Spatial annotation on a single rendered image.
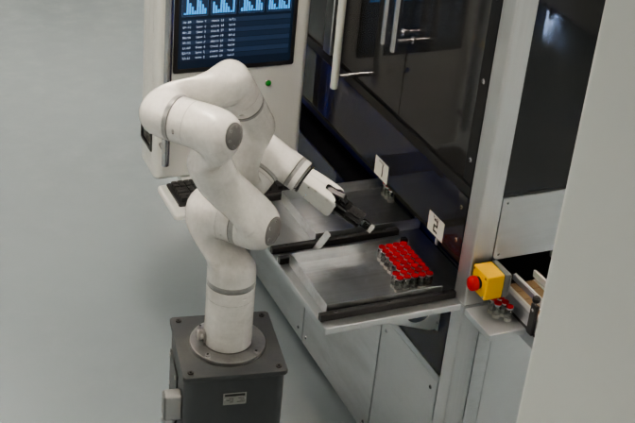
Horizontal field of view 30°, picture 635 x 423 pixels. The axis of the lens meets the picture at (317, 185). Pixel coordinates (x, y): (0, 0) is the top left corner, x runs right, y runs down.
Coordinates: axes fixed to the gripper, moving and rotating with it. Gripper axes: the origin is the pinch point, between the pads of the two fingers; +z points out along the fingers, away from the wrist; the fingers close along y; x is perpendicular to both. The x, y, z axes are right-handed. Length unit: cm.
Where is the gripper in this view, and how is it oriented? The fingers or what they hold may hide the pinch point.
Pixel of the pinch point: (354, 216)
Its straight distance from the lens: 288.2
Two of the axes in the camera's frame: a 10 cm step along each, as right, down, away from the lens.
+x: 5.7, -7.3, 3.8
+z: 8.0, 6.0, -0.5
